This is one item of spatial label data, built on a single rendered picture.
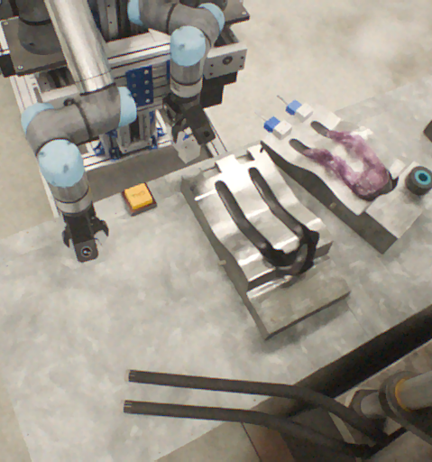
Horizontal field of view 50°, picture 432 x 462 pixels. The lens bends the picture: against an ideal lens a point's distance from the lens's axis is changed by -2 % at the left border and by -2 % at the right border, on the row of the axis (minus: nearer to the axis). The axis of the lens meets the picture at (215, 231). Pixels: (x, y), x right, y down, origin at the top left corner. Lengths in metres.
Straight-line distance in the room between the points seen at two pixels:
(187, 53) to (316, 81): 1.96
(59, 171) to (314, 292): 0.72
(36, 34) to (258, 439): 1.63
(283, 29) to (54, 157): 2.53
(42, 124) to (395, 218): 0.94
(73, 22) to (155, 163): 1.31
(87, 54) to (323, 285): 0.80
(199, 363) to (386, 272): 0.59
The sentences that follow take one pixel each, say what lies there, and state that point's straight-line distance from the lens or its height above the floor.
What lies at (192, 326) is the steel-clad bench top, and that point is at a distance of 1.24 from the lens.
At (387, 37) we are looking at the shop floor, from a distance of 3.45.
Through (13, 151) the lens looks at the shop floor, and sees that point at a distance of 2.61.
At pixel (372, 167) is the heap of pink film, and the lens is 1.46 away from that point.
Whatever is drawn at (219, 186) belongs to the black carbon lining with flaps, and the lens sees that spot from 1.32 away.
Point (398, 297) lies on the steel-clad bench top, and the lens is 1.41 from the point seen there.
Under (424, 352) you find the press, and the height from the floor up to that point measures 0.78.
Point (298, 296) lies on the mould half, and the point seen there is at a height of 0.86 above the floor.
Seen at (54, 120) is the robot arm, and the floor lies 1.28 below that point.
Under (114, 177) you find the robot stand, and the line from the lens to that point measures 2.15.
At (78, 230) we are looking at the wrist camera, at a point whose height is 1.11.
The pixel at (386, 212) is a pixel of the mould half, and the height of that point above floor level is 0.91.
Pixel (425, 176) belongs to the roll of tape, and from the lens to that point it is 1.47.
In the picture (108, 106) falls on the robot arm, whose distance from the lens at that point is 0.96.
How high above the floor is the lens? 1.99
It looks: 63 degrees down
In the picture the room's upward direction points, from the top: 11 degrees clockwise
